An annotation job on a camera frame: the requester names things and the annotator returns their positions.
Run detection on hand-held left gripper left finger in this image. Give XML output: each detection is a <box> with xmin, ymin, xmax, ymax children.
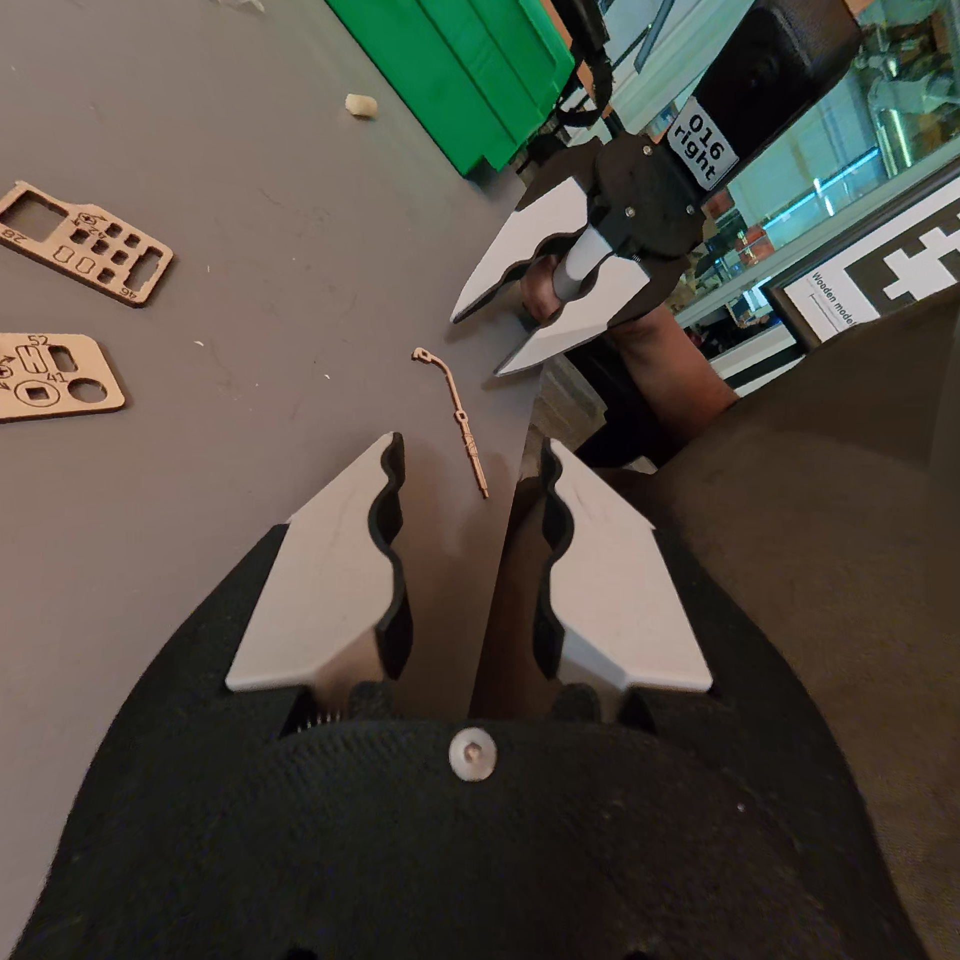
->
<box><xmin>225</xmin><ymin>431</ymin><xmax>414</xmax><ymax>693</ymax></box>

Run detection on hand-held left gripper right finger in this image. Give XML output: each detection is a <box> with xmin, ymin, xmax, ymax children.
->
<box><xmin>534</xmin><ymin>438</ymin><xmax>714</xmax><ymax>695</ymax></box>

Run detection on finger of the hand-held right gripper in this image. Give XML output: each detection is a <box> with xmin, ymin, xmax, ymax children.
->
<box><xmin>450</xmin><ymin>176</ymin><xmax>591</xmax><ymax>326</ymax></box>
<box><xmin>492</xmin><ymin>255</ymin><xmax>653</xmax><ymax>379</ymax></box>

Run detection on thin wooden lever piece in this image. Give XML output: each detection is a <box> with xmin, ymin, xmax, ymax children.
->
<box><xmin>411</xmin><ymin>345</ymin><xmax>491</xmax><ymax>501</ymax></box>

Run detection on person's right forearm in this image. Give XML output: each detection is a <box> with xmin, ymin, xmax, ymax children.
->
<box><xmin>606</xmin><ymin>303</ymin><xmax>741</xmax><ymax>445</ymax></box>

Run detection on person's right hand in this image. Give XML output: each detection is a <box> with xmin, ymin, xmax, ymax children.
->
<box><xmin>519</xmin><ymin>255</ymin><xmax>566</xmax><ymax>324</ymax></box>

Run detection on green plastic bin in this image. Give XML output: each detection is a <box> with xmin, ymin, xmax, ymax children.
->
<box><xmin>325</xmin><ymin>0</ymin><xmax>578</xmax><ymax>180</ymax></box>

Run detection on person's brown trousers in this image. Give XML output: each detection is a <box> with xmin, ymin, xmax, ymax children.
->
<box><xmin>472</xmin><ymin>296</ymin><xmax>960</xmax><ymax>960</ymax></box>

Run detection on black framed marker sign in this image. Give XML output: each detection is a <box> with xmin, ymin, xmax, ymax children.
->
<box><xmin>760</xmin><ymin>174</ymin><xmax>960</xmax><ymax>355</ymax></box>

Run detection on wooden card with round hole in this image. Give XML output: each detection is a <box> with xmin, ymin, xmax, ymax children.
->
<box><xmin>0</xmin><ymin>332</ymin><xmax>128</xmax><ymax>424</ymax></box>

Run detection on wooden card with square holes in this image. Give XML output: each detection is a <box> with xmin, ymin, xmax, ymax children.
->
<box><xmin>0</xmin><ymin>180</ymin><xmax>176</xmax><ymax>309</ymax></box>

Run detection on black cable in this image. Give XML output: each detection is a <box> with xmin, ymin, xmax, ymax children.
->
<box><xmin>558</xmin><ymin>0</ymin><xmax>615</xmax><ymax>130</ymax></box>

